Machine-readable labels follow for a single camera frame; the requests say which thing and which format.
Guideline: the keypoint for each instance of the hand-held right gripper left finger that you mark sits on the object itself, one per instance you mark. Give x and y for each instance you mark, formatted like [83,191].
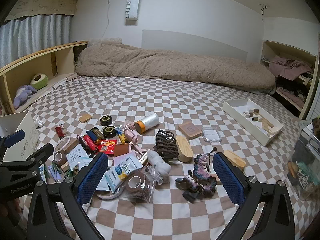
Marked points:
[92,177]

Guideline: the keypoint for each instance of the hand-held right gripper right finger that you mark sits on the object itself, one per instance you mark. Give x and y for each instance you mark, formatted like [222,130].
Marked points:
[228,180]

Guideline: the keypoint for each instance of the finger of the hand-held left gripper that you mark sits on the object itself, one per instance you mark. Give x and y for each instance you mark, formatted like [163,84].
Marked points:
[13,138]
[42,152]

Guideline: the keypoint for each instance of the white cardboard box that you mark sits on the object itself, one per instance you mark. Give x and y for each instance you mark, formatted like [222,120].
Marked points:
[15,122]

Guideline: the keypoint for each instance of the blue white medicine sachet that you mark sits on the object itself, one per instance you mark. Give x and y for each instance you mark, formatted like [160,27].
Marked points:
[111,181]
[125,167]

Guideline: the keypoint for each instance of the printed face mask packet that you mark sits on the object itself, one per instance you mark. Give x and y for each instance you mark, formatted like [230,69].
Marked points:
[75,156]
[83,164]

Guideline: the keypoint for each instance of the oval wooden block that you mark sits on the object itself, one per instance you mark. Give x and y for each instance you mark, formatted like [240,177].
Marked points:
[235,158]
[184,151]

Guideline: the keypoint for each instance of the purple power bank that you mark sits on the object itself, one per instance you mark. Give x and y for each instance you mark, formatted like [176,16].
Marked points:
[53,173]

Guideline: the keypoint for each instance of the small wooden block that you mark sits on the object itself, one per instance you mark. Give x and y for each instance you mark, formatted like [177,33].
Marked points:
[65,167]

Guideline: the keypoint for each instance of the purple crocheted piece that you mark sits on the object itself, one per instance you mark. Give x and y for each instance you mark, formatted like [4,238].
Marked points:
[200,177]

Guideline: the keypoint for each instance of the rectangular wooden block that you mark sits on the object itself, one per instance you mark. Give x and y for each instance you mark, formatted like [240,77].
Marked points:
[72,143]

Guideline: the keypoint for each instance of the red snack packet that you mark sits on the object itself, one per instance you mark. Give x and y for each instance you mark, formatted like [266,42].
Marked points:
[107,147]

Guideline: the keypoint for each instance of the long red lighter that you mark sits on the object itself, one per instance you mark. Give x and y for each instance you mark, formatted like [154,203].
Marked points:
[88,142]

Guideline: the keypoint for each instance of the brown leather square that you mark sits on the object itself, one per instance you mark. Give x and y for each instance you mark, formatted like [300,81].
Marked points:
[121,150]

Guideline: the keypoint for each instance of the purple plush toy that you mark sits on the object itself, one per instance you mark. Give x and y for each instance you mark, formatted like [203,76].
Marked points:
[21,96]

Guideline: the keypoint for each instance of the bagged brown tape roll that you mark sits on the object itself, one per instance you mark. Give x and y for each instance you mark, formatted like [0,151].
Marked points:
[136,183]

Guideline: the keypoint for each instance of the black yellow lighter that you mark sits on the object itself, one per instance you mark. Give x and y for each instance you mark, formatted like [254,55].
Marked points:
[98,133]

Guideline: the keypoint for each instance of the clear plastic case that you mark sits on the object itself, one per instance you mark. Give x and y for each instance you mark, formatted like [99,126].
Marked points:
[211,135]

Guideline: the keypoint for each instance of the black tape roll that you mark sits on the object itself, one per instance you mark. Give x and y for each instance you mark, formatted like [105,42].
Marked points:
[106,120]
[109,131]

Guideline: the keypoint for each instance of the pink plastic clip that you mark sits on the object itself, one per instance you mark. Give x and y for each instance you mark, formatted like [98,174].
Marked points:
[136,150]

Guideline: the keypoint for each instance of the flat wooden block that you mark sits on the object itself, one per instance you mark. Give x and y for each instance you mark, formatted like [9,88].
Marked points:
[85,118]

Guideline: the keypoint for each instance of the pink plastic device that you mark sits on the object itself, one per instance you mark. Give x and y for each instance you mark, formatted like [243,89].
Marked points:
[130,135]

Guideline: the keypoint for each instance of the green plush toy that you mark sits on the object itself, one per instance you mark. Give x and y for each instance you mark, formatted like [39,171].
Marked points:
[41,82]

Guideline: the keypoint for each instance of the square brown wooden box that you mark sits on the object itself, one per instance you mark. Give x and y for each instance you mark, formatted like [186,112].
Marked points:
[190,130]

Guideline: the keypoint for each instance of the small clear plastic bag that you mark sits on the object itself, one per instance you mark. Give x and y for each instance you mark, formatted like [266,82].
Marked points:
[128,125]

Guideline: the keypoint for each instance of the wooden plank pieces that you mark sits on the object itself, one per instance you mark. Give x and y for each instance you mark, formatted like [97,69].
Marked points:
[268,126]

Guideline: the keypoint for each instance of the white cloth bundle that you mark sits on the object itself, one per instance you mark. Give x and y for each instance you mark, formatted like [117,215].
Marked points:
[158,165]

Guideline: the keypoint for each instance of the white rectangular tray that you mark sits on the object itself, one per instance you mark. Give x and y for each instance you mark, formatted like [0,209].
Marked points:
[233,111]

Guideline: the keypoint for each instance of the cluster of small wooden blocks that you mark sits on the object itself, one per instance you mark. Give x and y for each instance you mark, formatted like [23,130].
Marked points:
[250,112]

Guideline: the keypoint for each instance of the plastic film roll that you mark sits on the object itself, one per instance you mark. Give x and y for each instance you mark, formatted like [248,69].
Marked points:
[147,123]

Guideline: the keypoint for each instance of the clear plastic storage box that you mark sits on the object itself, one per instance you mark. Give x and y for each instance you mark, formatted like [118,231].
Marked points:
[307,160]

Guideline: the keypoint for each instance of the wooden headboard shelf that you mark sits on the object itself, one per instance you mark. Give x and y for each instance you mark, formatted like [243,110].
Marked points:
[62,62]

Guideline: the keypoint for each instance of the checkered bed sheet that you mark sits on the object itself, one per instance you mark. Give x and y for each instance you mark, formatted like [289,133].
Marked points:
[150,100]

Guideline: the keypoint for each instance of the grey curtain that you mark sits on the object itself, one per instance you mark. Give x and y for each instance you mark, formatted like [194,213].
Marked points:
[32,35]

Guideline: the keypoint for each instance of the dark clothes pile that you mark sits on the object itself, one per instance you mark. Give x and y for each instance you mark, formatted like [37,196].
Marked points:
[290,87]

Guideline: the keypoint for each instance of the white louvered door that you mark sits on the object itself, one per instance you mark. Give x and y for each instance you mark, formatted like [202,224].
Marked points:
[315,105]

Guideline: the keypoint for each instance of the wooden closet niche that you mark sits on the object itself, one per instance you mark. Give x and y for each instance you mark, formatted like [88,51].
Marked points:
[311,92]

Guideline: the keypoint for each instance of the beige quilt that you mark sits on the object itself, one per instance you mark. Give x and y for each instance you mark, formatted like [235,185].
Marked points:
[175,65]

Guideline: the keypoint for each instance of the pink clothes pile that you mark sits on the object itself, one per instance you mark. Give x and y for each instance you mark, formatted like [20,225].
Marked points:
[287,65]

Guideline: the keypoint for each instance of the printed beige valance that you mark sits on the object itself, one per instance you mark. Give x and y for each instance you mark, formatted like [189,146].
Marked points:
[42,5]

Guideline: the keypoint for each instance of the white hanging paper bag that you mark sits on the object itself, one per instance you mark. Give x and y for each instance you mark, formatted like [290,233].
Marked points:
[132,5]

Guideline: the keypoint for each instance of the grey wall panel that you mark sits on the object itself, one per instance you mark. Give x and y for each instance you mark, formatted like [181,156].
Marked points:
[195,41]

